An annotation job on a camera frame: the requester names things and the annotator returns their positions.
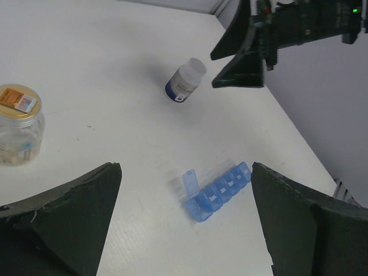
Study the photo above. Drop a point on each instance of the clear jar with gold lid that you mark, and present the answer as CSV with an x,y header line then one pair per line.
x,y
22,124

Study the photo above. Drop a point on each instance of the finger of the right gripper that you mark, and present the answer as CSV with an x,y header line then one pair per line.
x,y
235,34
242,71

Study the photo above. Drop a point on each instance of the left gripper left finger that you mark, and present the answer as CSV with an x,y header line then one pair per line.
x,y
61,231

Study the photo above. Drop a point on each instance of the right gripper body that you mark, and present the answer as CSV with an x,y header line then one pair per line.
x,y
283,25

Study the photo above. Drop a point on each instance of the blue weekly pill organizer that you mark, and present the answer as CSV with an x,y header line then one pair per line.
x,y
201,203

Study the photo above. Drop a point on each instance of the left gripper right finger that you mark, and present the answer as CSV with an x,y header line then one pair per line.
x,y
308,232

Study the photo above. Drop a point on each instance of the white vitamin B bottle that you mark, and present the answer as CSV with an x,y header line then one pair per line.
x,y
185,80

